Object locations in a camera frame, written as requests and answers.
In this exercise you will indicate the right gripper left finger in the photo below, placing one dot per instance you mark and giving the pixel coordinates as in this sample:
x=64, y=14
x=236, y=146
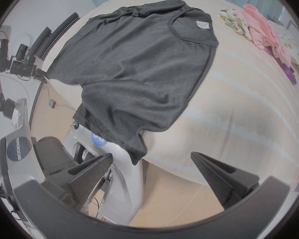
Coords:
x=89, y=178

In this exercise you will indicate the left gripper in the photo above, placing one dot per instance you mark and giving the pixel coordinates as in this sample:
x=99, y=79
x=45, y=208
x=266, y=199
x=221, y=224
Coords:
x=23, y=68

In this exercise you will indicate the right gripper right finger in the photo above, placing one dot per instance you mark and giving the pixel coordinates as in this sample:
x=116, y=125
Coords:
x=219, y=180

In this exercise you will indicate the black T-shirt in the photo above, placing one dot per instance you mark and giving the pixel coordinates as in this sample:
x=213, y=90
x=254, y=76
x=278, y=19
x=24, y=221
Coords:
x=139, y=71

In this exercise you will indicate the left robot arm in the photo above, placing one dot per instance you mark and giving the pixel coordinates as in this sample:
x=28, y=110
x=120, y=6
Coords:
x=5, y=65

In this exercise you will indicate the bed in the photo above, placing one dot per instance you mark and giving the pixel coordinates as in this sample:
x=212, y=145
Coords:
x=239, y=108

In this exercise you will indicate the pile of clothes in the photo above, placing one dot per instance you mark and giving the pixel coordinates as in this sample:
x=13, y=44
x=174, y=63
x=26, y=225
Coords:
x=261, y=31

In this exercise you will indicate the small grey floor box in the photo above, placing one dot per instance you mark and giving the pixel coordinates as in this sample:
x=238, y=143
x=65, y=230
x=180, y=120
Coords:
x=51, y=104

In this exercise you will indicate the white printed pillow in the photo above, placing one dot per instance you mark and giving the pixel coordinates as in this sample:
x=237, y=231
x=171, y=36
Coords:
x=290, y=42

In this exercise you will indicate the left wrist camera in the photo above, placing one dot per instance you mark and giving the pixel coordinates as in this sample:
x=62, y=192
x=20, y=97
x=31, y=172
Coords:
x=22, y=50

